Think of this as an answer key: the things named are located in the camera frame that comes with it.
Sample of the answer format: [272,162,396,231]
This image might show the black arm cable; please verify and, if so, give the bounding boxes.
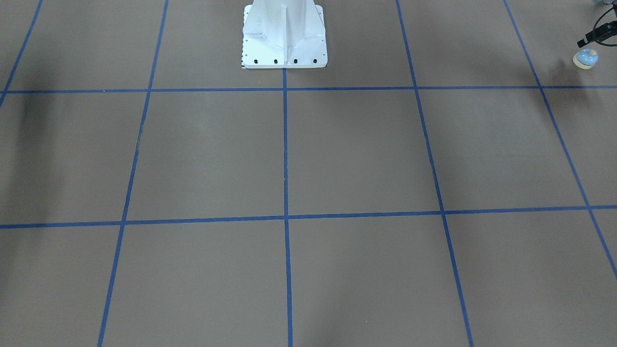
[592,7,617,48]

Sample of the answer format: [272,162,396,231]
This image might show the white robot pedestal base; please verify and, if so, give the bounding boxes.
[241,0,328,69]

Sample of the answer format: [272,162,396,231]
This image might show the brown paper table mat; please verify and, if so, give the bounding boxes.
[1,0,616,347]

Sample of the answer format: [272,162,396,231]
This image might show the light blue call bell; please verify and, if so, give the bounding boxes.
[572,49,599,70]

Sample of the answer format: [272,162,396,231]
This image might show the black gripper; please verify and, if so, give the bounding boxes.
[577,21,617,48]

